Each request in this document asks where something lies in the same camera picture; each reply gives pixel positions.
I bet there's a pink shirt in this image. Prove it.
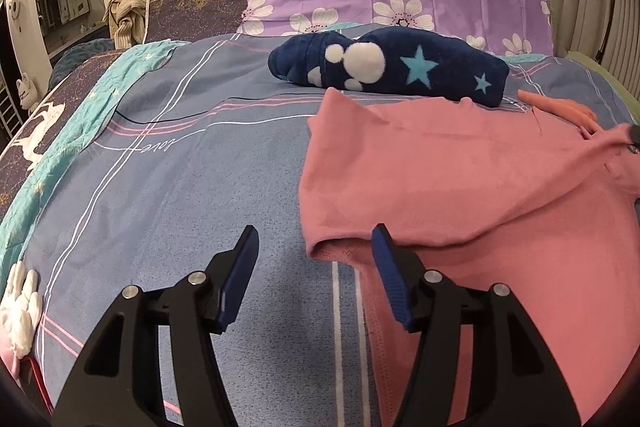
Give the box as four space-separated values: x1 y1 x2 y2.
299 90 639 425

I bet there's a beige knitted clothes pile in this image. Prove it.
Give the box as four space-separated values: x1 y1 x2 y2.
103 0 149 50

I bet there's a teal quilt edge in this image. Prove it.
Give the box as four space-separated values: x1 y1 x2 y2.
1 39 184 283

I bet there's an orange small garment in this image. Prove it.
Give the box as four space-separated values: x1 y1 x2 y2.
516 90 602 134

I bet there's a white cat figurine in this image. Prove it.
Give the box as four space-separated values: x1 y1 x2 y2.
16 72 40 114

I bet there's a navy star pattern garment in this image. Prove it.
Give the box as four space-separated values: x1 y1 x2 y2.
268 26 509 108

